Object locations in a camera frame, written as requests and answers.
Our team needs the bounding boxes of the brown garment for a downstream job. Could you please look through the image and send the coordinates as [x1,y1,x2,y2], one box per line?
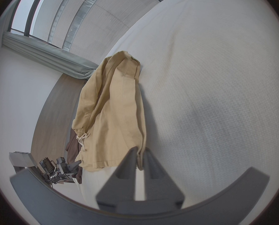
[65,128,83,185]

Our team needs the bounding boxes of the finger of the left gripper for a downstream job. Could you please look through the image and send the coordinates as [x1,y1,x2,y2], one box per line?
[69,160,82,171]

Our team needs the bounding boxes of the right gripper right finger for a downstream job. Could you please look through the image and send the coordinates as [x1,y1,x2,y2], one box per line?
[143,148,185,208]

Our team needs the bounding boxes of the grey-green curtain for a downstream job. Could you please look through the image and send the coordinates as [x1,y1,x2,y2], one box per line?
[2,31,100,80]

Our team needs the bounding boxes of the window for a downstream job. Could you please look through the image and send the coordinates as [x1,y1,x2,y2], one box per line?
[8,0,170,53]

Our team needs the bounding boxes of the tan shorts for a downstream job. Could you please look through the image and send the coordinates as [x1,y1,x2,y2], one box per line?
[72,51,147,172]

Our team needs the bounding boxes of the bed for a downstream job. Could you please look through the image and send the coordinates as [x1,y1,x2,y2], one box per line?
[31,0,279,210]

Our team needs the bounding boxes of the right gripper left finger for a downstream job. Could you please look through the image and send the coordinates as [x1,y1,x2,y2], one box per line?
[96,146,138,211]

